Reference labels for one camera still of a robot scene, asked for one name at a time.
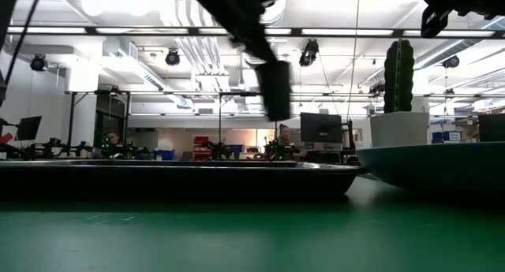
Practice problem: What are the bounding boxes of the green cactus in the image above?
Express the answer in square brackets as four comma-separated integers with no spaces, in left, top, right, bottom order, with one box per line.
[383,38,416,114]

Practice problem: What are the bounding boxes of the black ceiling spotlight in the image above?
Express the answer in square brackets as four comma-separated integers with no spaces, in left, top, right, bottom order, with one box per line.
[442,54,461,69]
[30,53,49,73]
[164,48,181,67]
[297,39,320,68]

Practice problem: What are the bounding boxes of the black metal rig frame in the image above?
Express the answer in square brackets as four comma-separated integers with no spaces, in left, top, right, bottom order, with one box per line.
[65,89,132,158]

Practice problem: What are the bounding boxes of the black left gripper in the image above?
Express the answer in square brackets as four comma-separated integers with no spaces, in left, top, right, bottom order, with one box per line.
[177,0,294,123]

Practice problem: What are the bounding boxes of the teal round plate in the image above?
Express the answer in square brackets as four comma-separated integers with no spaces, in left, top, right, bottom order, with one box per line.
[356,140,505,200]

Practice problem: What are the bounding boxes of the white hexagonal plant pot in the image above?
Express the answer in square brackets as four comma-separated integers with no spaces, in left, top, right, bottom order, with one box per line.
[369,111,430,148]

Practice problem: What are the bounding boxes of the black plastic tray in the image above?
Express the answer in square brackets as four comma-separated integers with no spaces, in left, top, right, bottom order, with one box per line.
[0,158,368,204]

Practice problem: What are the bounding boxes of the blue storage box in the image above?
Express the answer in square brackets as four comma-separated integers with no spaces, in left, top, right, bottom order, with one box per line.
[432,130,462,143]

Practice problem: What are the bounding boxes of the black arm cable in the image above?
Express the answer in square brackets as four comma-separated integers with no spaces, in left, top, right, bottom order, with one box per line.
[3,0,44,86]

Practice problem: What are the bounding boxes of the black computer monitor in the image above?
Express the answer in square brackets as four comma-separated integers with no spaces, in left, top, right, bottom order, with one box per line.
[477,113,505,143]
[299,112,344,144]
[14,115,43,142]

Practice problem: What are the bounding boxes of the person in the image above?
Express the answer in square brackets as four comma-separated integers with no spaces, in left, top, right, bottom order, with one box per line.
[275,123,295,147]
[104,132,121,149]

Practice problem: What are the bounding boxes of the thin hanging cable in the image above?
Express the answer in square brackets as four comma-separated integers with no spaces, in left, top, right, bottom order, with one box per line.
[346,0,361,123]

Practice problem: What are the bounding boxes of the blue storage bin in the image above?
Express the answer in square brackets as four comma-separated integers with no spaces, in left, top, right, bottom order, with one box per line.
[152,148,176,161]
[226,143,245,159]

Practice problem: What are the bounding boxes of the red storage bins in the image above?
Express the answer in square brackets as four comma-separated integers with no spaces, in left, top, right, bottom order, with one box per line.
[192,136,212,161]

